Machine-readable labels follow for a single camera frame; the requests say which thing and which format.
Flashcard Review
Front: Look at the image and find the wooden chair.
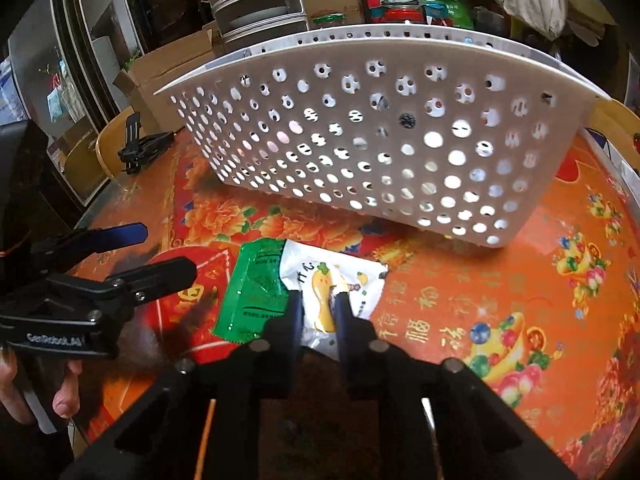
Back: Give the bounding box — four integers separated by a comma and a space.
582, 97, 640, 171
95, 105, 146, 181

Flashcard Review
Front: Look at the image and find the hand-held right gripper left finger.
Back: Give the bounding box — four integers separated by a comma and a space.
60, 290, 321, 480

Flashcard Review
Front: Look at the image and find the stacked plastic drawer unit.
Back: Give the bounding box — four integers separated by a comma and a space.
197, 0, 308, 43

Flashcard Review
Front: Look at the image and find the white perforated plastic basket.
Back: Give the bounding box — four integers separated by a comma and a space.
154, 24, 612, 248

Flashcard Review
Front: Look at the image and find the dark glass-door cabinet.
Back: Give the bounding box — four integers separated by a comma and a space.
7, 0, 151, 206

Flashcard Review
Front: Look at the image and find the red printed tablecloth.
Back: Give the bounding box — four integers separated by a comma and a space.
75, 130, 640, 480

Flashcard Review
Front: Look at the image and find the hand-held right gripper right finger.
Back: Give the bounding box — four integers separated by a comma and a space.
332, 287, 576, 480

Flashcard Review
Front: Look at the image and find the open cardboard box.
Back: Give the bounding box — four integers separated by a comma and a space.
112, 27, 226, 133

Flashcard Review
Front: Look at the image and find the white and yellow snack packet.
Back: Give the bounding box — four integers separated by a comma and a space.
280, 240, 390, 358

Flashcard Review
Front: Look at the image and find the blue and white paper bag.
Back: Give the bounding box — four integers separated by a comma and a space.
587, 127, 640, 186

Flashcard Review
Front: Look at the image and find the green snack packet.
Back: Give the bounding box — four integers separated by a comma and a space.
212, 239, 291, 343

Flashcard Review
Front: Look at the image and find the closed cardboard box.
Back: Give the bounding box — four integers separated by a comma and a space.
302, 0, 366, 31

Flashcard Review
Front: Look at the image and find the black folding clip stand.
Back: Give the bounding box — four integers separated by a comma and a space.
117, 112, 175, 176

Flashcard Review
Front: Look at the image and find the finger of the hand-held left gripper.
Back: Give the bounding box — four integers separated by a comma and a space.
30, 223, 149, 271
50, 256, 198, 311

